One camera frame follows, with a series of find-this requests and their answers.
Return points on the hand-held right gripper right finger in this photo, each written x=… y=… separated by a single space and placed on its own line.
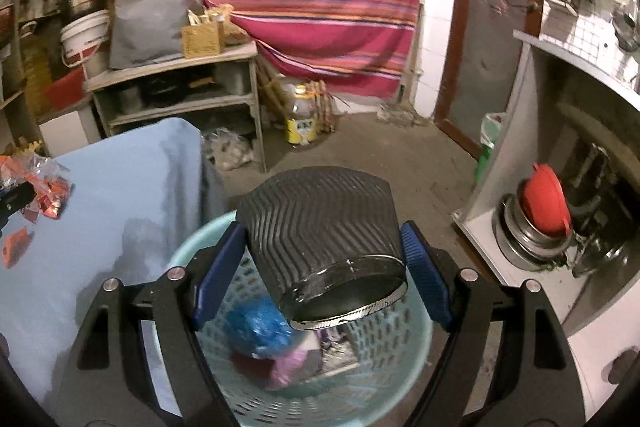
x=425 y=277

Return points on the white kitchen cabinet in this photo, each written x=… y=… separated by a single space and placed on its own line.
x=510 y=167

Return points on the dark metal wok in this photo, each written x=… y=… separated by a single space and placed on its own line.
x=610 y=254

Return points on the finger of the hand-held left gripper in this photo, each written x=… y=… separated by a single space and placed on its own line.
x=15 y=202

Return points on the grey fabric bag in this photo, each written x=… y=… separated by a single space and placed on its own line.
x=150 y=27

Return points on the green and white plastic bag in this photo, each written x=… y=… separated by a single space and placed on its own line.
x=490 y=142

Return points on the stack of metal pots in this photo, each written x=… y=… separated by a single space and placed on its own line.
x=520 y=242

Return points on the yellow toothed plastic piece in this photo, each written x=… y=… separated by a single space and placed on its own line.
x=22 y=148

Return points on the light blue table cloth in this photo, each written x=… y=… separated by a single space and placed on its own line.
x=125 y=182

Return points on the white plastic bucket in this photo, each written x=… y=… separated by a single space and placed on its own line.
x=85 y=39

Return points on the bundle of wooden sticks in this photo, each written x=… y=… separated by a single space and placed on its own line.
x=325 y=107

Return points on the black ribbed cup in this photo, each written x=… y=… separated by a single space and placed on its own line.
x=320 y=217

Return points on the clear plastic bag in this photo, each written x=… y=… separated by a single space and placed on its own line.
x=230 y=152

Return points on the yellow woven basket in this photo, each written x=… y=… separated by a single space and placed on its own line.
x=201 y=41

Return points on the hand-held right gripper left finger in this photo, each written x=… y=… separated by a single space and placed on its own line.
x=220 y=267

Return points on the yellow oil jug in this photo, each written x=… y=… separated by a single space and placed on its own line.
x=37 y=74

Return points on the grey foil wrapper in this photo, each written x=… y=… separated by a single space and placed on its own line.
x=340 y=349

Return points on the metal kettle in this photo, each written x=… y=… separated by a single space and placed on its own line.
x=627 y=29

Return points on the red plastic box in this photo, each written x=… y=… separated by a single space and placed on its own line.
x=62 y=89

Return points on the light blue perforated basket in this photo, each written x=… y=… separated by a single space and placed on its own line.
x=400 y=357

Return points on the oil bottle with yellow label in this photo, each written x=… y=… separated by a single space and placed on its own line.
x=301 y=127

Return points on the grey stone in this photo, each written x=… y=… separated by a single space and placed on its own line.
x=400 y=116

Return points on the grey door with brown frame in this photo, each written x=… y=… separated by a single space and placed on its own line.
x=492 y=32

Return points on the pink plastic wrapper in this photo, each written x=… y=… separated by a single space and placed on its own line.
x=295 y=364

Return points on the black pan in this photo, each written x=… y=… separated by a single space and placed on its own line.
x=165 y=92

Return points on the grey wooden shelf table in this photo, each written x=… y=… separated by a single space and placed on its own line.
x=175 y=67

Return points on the blue plastic bag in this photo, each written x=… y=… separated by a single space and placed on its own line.
x=260 y=324

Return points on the orange flat wrapper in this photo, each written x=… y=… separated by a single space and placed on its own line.
x=15 y=247

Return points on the red snack wrapper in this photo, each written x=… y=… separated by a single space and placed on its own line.
x=47 y=192

